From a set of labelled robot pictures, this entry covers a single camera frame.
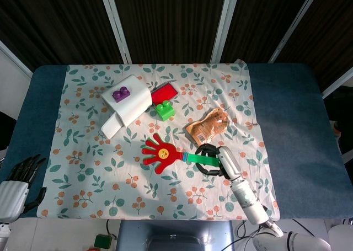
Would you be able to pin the white rounded machine housing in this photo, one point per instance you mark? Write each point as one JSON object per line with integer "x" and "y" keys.
{"x": 342, "y": 237}

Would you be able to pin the green toy building block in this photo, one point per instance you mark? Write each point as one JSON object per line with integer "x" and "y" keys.
{"x": 165, "y": 113}

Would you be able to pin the dark pleated curtain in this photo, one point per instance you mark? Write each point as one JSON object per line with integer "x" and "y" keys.
{"x": 171, "y": 19}

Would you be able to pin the white box sleeve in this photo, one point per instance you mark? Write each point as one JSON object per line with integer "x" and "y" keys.
{"x": 135, "y": 102}

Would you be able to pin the white sliding drawer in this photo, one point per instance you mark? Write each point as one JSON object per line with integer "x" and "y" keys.
{"x": 110, "y": 128}

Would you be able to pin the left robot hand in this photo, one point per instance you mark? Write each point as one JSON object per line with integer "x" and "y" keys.
{"x": 11, "y": 196}

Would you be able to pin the black bulky object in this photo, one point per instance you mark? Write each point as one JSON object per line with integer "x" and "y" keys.
{"x": 342, "y": 107}

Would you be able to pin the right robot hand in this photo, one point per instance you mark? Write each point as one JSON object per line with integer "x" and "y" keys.
{"x": 231, "y": 162}

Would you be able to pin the purple toy building block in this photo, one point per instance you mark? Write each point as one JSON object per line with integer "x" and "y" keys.
{"x": 121, "y": 96}

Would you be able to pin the red hand clapper toy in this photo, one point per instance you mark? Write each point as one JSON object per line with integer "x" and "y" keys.
{"x": 162, "y": 154}

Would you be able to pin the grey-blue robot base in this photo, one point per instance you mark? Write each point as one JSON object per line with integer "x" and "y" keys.
{"x": 165, "y": 234}

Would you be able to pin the red flat tin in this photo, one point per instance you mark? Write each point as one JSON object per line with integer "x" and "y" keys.
{"x": 164, "y": 93}

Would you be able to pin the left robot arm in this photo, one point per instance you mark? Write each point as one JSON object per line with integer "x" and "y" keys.
{"x": 3, "y": 234}

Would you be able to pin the floral print tablecloth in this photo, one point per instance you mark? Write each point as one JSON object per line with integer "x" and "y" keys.
{"x": 110, "y": 179}

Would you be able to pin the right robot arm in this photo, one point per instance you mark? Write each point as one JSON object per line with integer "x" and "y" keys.
{"x": 248, "y": 201}

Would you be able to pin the white frame post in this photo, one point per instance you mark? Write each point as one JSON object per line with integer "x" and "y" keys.
{"x": 222, "y": 24}
{"x": 339, "y": 80}
{"x": 13, "y": 60}
{"x": 115, "y": 24}
{"x": 295, "y": 24}

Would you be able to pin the brown spouted food pouch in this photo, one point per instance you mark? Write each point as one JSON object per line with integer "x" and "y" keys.
{"x": 209, "y": 127}

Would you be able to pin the blue table cover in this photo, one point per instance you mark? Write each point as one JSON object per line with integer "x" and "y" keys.
{"x": 298, "y": 124}

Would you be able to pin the green box on floor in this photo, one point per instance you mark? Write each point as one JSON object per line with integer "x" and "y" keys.
{"x": 103, "y": 241}

